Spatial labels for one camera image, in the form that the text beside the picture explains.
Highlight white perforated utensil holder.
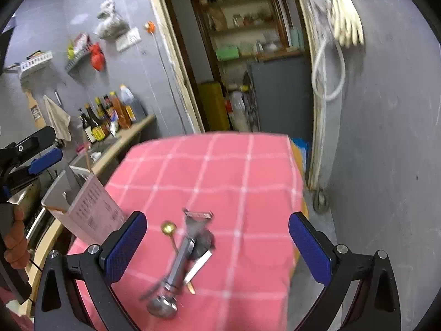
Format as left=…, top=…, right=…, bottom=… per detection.
left=42, top=166, right=126, bottom=245

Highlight large silver metal spoon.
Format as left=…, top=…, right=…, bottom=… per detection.
left=147, top=236, right=194, bottom=320

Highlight small gold spoon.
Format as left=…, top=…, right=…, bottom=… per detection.
left=161, top=220, right=178, bottom=253

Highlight black-handled kitchen knife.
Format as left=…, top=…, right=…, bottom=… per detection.
left=183, top=229, right=215, bottom=285

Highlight metal vegetable peeler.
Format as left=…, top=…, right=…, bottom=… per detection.
left=182, top=209, right=213, bottom=239

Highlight person's left hand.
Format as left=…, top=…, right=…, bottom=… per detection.
left=4, top=205, right=30, bottom=270

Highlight wooden grater board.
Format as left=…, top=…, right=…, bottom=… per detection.
left=25, top=90, right=46, bottom=129

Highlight beige hanging towel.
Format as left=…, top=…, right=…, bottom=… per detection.
left=43, top=95, right=72, bottom=142

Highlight black pump bottle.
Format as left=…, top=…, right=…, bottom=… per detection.
left=79, top=109, right=96, bottom=144

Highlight dark soy sauce bottle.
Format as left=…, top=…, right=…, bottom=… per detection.
left=84, top=103, right=107, bottom=141

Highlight wooden countertop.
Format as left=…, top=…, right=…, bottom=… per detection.
left=25, top=113, right=157, bottom=315

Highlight dark yellow-cap bottle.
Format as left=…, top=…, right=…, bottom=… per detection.
left=95, top=97, right=111, bottom=137

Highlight dark red-cap bottle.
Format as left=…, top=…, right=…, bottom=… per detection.
left=103, top=95, right=115, bottom=121

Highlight orange sauce bottle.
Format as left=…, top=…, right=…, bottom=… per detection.
left=110, top=91, right=131, bottom=129

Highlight large oil jug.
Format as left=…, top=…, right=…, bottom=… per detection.
left=120, top=84, right=146, bottom=123

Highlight red plastic bag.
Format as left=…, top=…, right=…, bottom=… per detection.
left=90, top=43, right=105, bottom=72

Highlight clear bag of dried goods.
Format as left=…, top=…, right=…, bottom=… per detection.
left=95, top=0, right=128, bottom=40

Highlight pink checked tablecloth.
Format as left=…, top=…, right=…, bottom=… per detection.
left=106, top=133, right=303, bottom=330

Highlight yellow container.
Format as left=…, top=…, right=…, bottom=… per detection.
left=198, top=81, right=230, bottom=132

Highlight green box on shelf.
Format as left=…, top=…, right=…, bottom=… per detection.
left=215, top=46, right=240, bottom=61

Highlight grey cabinet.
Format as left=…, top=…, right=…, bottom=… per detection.
left=248, top=56, right=313, bottom=140

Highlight wooden pantry shelf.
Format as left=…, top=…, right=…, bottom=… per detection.
left=191, top=0, right=289, bottom=62

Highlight cream rubber gloves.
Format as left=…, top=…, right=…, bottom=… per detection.
left=328, top=0, right=365, bottom=49

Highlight white wall rack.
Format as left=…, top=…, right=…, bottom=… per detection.
left=18, top=51, right=53, bottom=79

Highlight grey wall shelf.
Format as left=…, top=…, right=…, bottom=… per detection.
left=65, top=49, right=91, bottom=73

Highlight white wall socket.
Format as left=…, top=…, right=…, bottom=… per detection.
left=115, top=28, right=141, bottom=52

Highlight orange wall hook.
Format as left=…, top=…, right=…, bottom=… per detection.
left=144, top=21, right=155, bottom=34

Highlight white hose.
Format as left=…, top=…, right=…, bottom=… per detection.
left=311, top=34, right=347, bottom=103

